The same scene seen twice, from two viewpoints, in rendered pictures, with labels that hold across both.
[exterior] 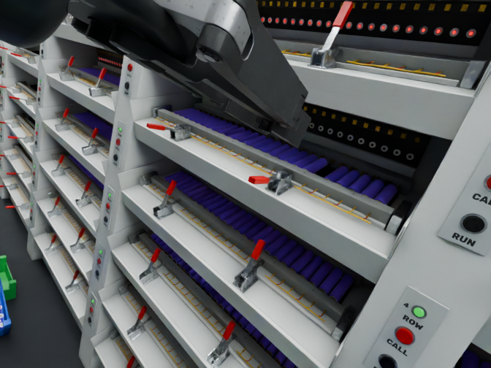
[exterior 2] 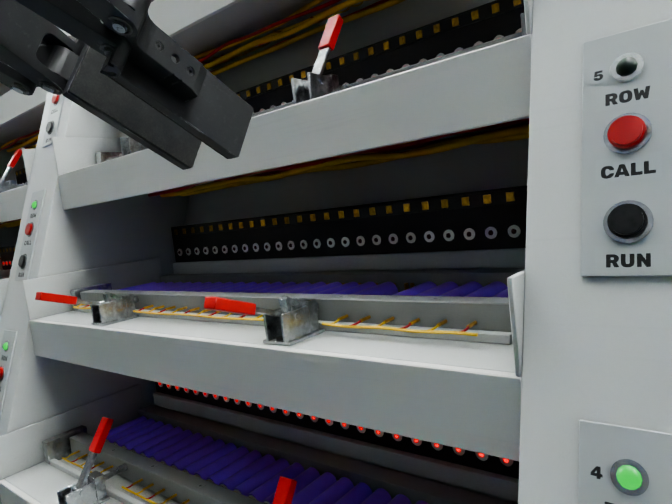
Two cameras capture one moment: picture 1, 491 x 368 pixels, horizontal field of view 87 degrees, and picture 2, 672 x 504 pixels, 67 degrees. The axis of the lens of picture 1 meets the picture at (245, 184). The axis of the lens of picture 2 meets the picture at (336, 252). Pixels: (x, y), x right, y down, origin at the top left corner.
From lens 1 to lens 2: 0.15 m
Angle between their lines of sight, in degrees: 27
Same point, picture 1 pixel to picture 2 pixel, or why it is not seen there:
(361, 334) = not seen: outside the picture
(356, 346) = not seen: outside the picture
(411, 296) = (597, 442)
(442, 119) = (504, 89)
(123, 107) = (14, 303)
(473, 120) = (544, 64)
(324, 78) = (316, 111)
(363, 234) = (465, 357)
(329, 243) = (403, 404)
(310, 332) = not seen: outside the picture
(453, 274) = (649, 345)
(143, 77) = (51, 238)
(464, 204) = (595, 194)
